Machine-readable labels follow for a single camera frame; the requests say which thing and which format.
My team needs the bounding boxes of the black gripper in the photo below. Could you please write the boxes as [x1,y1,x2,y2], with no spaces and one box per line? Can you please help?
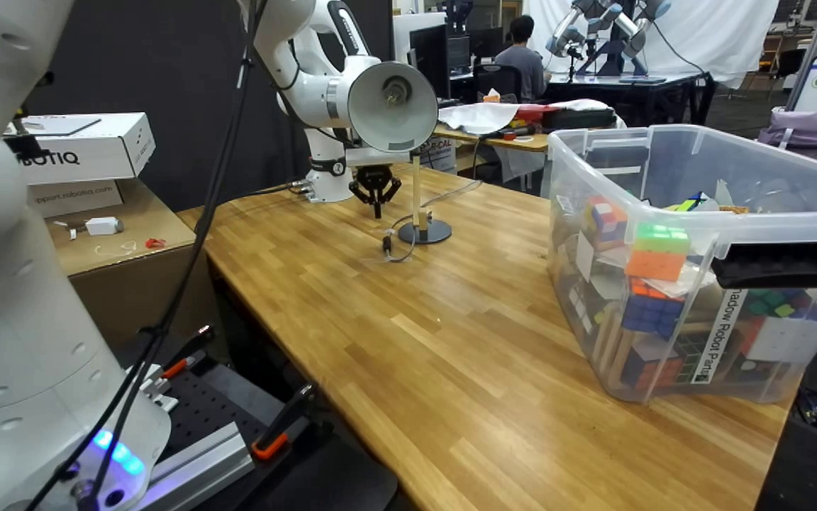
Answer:
[346,161,405,221]

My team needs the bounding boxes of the white robot arm black-banded base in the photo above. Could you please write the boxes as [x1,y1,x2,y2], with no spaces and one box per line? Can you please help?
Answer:
[290,0,378,206]

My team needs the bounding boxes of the white cloth on desk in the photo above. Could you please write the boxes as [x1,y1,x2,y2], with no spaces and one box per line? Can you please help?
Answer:
[424,99,524,137]

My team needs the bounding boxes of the wooden background desk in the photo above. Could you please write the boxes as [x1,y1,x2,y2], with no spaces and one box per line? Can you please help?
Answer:
[417,123,555,160]

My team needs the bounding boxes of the brown cardboard box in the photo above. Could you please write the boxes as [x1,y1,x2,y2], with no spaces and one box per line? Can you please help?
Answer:
[29,179,224,367]

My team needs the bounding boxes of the pastel green orange cube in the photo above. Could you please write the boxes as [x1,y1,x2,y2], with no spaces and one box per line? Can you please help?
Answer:
[623,219,695,285]

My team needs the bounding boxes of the blue puzzle cube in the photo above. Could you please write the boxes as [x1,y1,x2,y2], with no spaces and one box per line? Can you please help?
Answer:
[619,292,685,341]

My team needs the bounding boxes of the white Robotiq cardboard box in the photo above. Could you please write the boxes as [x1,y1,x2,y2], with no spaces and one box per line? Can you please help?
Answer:
[6,110,158,191]

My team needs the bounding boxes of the clear plastic storage box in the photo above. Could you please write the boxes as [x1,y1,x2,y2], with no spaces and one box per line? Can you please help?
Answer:
[545,123,817,407]

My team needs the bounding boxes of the green puzzle cube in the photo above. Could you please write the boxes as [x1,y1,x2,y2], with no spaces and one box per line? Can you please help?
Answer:
[744,286,817,323]

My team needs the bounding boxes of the black office chair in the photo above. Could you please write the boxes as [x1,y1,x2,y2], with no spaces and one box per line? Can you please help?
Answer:
[471,57,522,104]

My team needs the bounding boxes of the black computer monitor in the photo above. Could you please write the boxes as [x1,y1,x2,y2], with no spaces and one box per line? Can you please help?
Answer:
[405,22,473,101]

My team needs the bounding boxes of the seated person grey shirt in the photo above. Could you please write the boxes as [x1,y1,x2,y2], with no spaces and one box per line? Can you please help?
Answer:
[490,12,555,104]

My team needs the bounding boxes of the black breadboard platform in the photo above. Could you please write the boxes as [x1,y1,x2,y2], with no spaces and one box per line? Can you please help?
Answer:
[118,357,402,511]

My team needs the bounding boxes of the black background table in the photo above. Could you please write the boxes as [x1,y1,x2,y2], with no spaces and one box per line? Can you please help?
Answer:
[545,70,719,128]

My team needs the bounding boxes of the small white adapter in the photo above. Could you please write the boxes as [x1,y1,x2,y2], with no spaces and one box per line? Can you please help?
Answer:
[81,216,124,239]

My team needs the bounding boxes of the grey gripper rig on tripod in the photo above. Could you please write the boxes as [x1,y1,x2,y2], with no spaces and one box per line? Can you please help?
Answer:
[548,0,674,80]

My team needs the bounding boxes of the white label strip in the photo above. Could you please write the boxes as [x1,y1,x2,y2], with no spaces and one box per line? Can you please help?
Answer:
[685,286,751,387]

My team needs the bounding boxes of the white curtain sheet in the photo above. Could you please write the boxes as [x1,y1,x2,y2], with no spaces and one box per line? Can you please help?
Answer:
[518,0,782,90]

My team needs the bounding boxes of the purple bag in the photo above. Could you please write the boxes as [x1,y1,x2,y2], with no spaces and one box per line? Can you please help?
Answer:
[758,99,817,165]

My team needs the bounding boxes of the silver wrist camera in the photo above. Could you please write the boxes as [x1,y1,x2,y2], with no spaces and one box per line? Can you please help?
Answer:
[353,145,417,170]

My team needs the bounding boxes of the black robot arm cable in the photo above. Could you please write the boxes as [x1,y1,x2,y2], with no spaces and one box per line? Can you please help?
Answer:
[22,0,274,511]

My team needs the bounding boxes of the black clamp orange handle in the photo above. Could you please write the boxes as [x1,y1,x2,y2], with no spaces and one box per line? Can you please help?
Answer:
[246,381,319,465]
[152,321,219,382]

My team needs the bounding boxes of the silver metal bracket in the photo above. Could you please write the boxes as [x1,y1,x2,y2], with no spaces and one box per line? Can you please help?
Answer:
[128,357,180,415]

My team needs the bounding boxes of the aluminium extrusion rail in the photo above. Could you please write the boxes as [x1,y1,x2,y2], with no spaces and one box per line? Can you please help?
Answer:
[135,421,260,511]

